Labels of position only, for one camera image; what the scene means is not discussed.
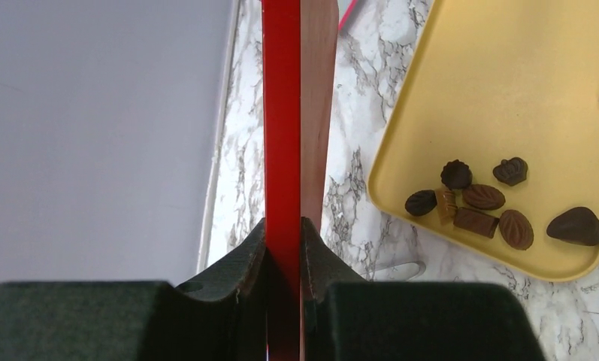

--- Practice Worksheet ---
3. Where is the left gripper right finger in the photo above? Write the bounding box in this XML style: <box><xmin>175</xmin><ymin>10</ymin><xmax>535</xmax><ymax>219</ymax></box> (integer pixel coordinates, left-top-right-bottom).
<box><xmin>300</xmin><ymin>218</ymin><xmax>544</xmax><ymax>360</ymax></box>

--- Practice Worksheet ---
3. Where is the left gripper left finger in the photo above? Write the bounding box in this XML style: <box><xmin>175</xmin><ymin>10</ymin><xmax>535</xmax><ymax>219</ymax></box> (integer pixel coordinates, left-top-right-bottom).
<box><xmin>0</xmin><ymin>223</ymin><xmax>267</xmax><ymax>360</ymax></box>

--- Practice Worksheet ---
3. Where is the red box lid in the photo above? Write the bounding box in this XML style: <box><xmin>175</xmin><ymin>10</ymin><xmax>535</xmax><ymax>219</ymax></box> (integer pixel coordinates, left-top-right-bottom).
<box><xmin>262</xmin><ymin>1</ymin><xmax>339</xmax><ymax>360</ymax></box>

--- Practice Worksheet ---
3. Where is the dark chocolate piece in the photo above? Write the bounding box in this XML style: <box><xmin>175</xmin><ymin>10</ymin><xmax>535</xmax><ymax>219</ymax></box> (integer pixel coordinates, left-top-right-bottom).
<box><xmin>404</xmin><ymin>190</ymin><xmax>437</xmax><ymax>217</ymax></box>

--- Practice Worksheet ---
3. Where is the brown chocolate bar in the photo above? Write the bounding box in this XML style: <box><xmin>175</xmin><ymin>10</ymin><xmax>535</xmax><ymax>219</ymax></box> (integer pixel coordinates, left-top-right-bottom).
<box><xmin>453</xmin><ymin>208</ymin><xmax>499</xmax><ymax>238</ymax></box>

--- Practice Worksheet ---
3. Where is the brown leaf chocolate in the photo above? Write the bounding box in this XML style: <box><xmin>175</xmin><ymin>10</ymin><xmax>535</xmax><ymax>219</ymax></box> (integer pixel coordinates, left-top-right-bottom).
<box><xmin>498</xmin><ymin>209</ymin><xmax>534</xmax><ymax>250</ymax></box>

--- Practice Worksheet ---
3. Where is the dark crown chocolate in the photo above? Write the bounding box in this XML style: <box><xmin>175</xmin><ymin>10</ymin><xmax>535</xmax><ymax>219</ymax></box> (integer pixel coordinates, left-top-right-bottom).
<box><xmin>492</xmin><ymin>157</ymin><xmax>528</xmax><ymax>187</ymax></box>

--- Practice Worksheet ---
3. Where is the dark round chocolate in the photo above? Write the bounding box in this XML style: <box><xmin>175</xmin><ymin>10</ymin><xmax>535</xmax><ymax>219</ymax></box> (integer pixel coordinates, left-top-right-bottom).
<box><xmin>546</xmin><ymin>207</ymin><xmax>599</xmax><ymax>247</ymax></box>

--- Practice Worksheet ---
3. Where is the yellow plastic tray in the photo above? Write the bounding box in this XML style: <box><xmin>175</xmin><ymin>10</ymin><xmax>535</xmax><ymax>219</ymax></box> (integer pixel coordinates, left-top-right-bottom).
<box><xmin>367</xmin><ymin>1</ymin><xmax>599</xmax><ymax>282</ymax></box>

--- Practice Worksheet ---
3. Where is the pink framed whiteboard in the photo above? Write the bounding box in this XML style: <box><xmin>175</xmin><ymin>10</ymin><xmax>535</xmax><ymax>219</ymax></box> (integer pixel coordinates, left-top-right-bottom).
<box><xmin>337</xmin><ymin>0</ymin><xmax>359</xmax><ymax>31</ymax></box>

